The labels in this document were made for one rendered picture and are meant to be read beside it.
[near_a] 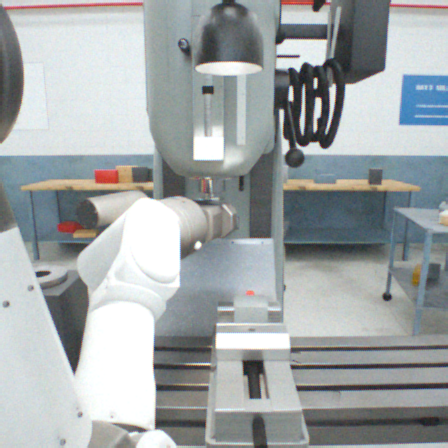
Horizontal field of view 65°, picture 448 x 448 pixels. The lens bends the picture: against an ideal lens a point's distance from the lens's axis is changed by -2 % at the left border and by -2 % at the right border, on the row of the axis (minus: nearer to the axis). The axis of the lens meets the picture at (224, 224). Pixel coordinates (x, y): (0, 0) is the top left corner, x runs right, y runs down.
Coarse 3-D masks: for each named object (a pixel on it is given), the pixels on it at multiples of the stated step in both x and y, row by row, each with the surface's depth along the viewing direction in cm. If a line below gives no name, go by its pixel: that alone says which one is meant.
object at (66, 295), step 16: (48, 272) 65; (64, 272) 64; (48, 288) 60; (64, 288) 60; (80, 288) 66; (48, 304) 58; (64, 304) 60; (80, 304) 66; (64, 320) 59; (80, 320) 66; (64, 336) 60; (80, 336) 66
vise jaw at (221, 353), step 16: (224, 336) 61; (240, 336) 61; (256, 336) 61; (272, 336) 61; (288, 336) 61; (224, 352) 60; (240, 352) 60; (256, 352) 60; (272, 352) 60; (288, 352) 60
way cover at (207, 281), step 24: (216, 240) 102; (240, 240) 102; (264, 240) 102; (192, 264) 101; (216, 264) 100; (240, 264) 100; (264, 264) 100; (192, 288) 99; (216, 288) 99; (240, 288) 99; (264, 288) 99; (168, 312) 96; (192, 312) 96; (216, 312) 95
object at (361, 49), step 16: (336, 0) 85; (352, 0) 74; (368, 0) 73; (384, 0) 73; (352, 16) 75; (368, 16) 74; (384, 16) 74; (352, 32) 75; (368, 32) 75; (384, 32) 75; (336, 48) 86; (352, 48) 76; (368, 48) 75; (384, 48) 75; (352, 64) 76; (368, 64) 76; (384, 64) 76; (352, 80) 89
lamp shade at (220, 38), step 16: (208, 16) 34; (224, 16) 33; (240, 16) 33; (256, 16) 35; (208, 32) 34; (224, 32) 33; (240, 32) 33; (256, 32) 34; (208, 48) 34; (224, 48) 33; (240, 48) 33; (256, 48) 34; (208, 64) 39; (224, 64) 40; (240, 64) 40; (256, 64) 35
